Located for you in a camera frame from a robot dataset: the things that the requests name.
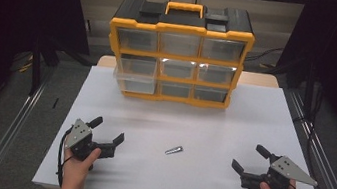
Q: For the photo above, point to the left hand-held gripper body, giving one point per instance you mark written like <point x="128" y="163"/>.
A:
<point x="80" y="135"/>

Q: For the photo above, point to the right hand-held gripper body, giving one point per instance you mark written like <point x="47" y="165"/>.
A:
<point x="283" y="170"/>

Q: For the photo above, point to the person's left hand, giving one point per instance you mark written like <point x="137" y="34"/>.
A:
<point x="76" y="168"/>

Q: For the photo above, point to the small black floor object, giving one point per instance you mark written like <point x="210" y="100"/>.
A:
<point x="55" y="103"/>

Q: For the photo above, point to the small silver metal piece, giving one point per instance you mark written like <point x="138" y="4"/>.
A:
<point x="174" y="150"/>

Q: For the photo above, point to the clear plastic drawer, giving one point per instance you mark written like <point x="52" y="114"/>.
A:
<point x="136" y="69"/>

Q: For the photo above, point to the black metal stand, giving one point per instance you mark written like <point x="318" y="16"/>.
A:
<point x="36" y="68"/>

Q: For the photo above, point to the yellow black drawer organizer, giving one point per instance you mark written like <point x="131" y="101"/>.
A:
<point x="178" y="57"/>

